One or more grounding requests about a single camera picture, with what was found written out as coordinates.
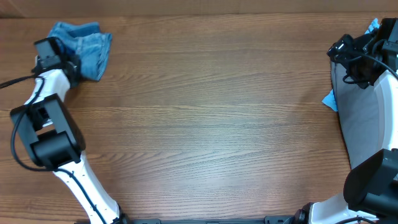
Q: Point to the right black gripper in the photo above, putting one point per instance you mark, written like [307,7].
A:
[339,47]

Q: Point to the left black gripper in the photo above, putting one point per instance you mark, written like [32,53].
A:
[74,60]

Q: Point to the light blue denim jeans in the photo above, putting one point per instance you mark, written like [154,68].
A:
[89,43]

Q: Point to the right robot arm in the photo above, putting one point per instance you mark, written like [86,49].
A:
[370,191]

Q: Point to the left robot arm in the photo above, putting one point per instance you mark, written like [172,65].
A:
[45,138]

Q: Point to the grey shorts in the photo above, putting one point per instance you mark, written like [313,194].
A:
[358,112]

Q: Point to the light blue cloth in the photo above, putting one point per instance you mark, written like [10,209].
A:
[329,100]

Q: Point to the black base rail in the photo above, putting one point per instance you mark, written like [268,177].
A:
[266,220]

